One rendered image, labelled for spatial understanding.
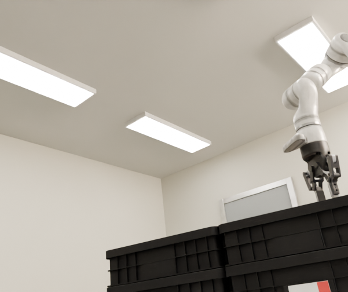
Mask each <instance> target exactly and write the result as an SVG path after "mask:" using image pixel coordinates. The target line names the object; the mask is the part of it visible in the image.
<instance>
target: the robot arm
mask: <svg viewBox="0 0 348 292"><path fill-rule="evenodd" d="M347 67H348V34H347V33H344V32H341V33H338V34H336V35H335V36H334V38H333V39H332V41H331V43H330V44H329V47H328V49H327V51H326V53H325V56H324V58H323V60H322V62H321V63H320V64H315V65H314V66H312V67H310V68H309V69H308V70H307V71H306V72H305V73H304V74H303V75H302V76H301V77H300V79H298V80H297V81H296V82H295V83H294V84H292V85H291V86H290V87H289V88H288V89H287V90H286V91H285V92H284V93H283V96H282V102H283V104H284V106H285V107H286V108H287V109H289V110H297V112H296V113H295V115H294V117H293V121H294V126H295V130H296V134H295V135H294V136H293V137H292V138H291V139H290V140H289V141H287V142H286V143H285V144H284V145H283V152H284V153H289V152H292V151H294V150H296V149H300V152H301V155H302V159H303V160H304V161H305V162H306V163H307V168H308V171H307V172H303V173H302V174H303V178H304V179H305V182H306V185H307V187H308V190H309V191H314V192H315V194H316V198H317V201H321V200H326V198H325V195H324V191H323V182H324V178H325V179H326V181H327V182H328V188H329V191H330V194H331V197H332V198H335V197H339V196H340V192H339V188H338V184H337V182H338V178H339V177H341V172H340V165H339V159H338V155H330V154H331V151H330V149H329V145H328V141H327V138H326V136H325V133H324V131H323V128H322V125H321V122H320V118H319V116H318V91H319V90H320V89H321V88H322V87H323V86H324V85H325V84H326V83H327V82H328V81H329V80H330V79H331V78H332V77H333V76H334V75H336V74H337V73H339V72H341V71H343V70H344V69H345V68H347ZM334 168H335V169H336V173H335V172H334ZM314 178H319V179H316V180H315V179H314ZM316 182H318V186H317V183H316ZM311 184H312V186H311Z"/></svg>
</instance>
